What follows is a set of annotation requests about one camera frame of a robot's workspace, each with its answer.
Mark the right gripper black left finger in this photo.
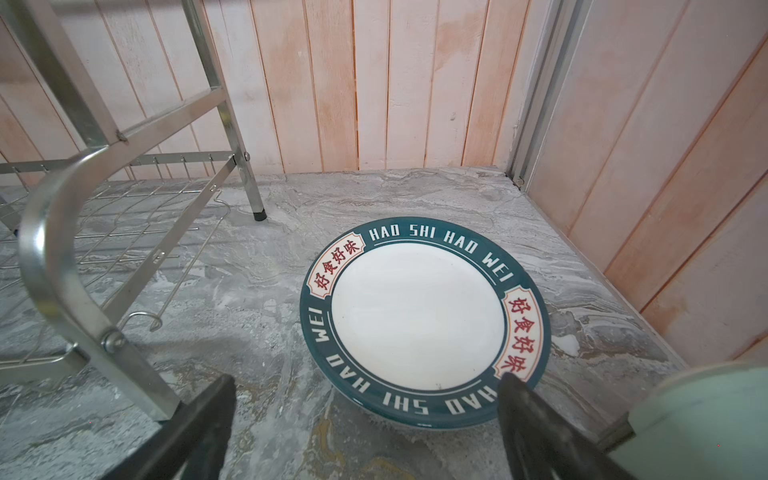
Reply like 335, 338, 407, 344
104, 375, 236, 479

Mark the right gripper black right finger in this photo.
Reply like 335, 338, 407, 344
498, 373, 632, 479

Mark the steel two-tier dish rack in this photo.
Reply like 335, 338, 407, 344
1, 1, 267, 422

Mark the pale green cup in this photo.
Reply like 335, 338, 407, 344
609, 362, 767, 479

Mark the green rim white plate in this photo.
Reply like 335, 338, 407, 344
299, 217, 551, 430

